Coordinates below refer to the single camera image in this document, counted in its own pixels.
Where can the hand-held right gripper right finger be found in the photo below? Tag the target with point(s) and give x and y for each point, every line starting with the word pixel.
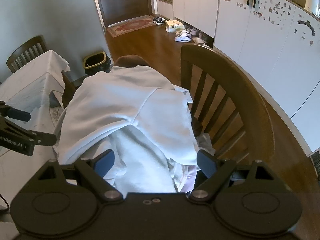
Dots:
pixel 206 163

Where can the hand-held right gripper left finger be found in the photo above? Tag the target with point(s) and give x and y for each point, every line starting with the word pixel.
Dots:
pixel 105 161

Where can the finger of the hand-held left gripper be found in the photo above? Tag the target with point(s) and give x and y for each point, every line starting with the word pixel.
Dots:
pixel 20 115
pixel 43 139

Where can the white sweatshirt brown collar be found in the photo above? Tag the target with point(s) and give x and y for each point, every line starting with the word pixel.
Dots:
pixel 120 100

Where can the pile of white clothes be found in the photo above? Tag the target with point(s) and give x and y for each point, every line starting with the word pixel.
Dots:
pixel 145 167

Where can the wooden chair holding clothes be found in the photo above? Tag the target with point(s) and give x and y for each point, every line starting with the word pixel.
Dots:
pixel 252 110

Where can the wooden slat-back chair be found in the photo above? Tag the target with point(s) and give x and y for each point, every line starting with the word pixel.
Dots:
pixel 25 47

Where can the black bin yellow rim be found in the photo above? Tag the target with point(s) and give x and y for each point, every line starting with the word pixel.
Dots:
pixel 100 66

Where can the striped floor mat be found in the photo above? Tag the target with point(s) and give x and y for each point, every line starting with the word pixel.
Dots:
pixel 316 162

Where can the white sideboard with stickers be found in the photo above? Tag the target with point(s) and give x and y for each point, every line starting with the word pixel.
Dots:
pixel 262 55

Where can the row of light shoes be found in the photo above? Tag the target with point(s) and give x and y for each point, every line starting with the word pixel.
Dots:
pixel 197 33

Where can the red patterned rug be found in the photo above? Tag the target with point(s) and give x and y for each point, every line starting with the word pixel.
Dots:
pixel 130 25

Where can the white yellow tissue box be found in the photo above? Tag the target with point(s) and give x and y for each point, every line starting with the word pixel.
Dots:
pixel 174 26

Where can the pair of dark sneakers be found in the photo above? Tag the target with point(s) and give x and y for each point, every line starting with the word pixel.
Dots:
pixel 159 20

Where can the brown wooden door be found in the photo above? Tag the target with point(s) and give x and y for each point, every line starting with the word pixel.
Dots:
pixel 122 0

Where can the tall white cabinet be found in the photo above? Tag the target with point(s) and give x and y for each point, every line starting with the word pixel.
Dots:
pixel 197 5

